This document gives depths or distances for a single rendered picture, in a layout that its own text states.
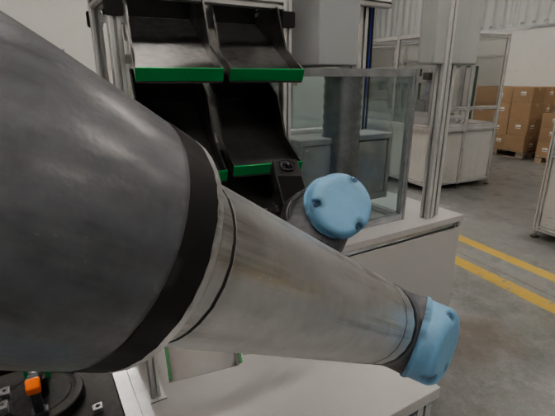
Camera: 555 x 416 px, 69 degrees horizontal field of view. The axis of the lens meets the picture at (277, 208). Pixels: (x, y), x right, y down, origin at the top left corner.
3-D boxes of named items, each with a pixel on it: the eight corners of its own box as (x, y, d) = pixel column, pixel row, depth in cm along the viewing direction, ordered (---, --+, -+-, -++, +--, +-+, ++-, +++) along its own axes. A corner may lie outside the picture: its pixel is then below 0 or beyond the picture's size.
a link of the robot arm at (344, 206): (295, 222, 43) (328, 155, 45) (273, 231, 54) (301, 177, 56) (358, 256, 44) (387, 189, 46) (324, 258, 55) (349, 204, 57)
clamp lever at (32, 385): (47, 412, 66) (40, 385, 62) (33, 417, 65) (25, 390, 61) (45, 393, 69) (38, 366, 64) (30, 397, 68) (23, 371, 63)
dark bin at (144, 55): (223, 83, 64) (226, 35, 59) (135, 83, 60) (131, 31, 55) (191, 21, 83) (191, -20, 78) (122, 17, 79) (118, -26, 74)
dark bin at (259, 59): (301, 82, 71) (310, 40, 67) (229, 82, 67) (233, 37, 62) (255, 26, 90) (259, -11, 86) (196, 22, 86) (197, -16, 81)
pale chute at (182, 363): (238, 366, 78) (242, 361, 75) (168, 383, 74) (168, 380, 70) (211, 234, 90) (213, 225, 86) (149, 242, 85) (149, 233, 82)
